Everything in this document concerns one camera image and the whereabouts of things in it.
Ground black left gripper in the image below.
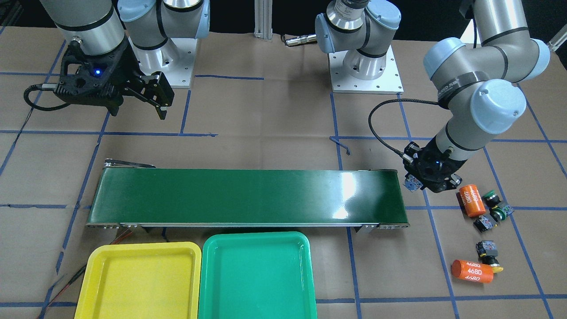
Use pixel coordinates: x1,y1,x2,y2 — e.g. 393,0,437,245
403,142,465,193

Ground green push button switch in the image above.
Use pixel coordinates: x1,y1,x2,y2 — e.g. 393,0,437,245
489,203,514,223
482,190,501,208

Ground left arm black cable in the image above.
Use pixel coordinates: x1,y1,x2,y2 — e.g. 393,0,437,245
368,98,443,162

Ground yellow plastic tray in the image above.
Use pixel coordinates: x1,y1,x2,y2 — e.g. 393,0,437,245
75,242,201,319

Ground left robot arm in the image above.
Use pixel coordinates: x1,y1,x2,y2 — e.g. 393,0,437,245
315,0,550,193

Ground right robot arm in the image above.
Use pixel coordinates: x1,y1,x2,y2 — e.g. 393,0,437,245
23,0,210,120

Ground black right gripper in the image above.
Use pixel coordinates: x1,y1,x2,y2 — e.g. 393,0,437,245
54,36,175,120

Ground green plastic tray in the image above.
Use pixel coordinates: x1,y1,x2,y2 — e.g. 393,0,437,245
198,231,318,319

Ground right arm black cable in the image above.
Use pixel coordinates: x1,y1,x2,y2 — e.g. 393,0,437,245
23,83,71,111

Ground green conveyor belt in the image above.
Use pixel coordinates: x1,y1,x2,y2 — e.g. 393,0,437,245
86,166,409,230

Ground aluminium frame post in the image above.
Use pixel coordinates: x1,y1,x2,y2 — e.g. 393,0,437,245
254,0,273,42

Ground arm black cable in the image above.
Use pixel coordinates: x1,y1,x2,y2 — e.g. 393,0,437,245
23,83,71,111
368,98,443,162

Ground red and black wires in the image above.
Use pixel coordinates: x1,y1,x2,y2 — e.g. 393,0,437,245
38,230,133,319

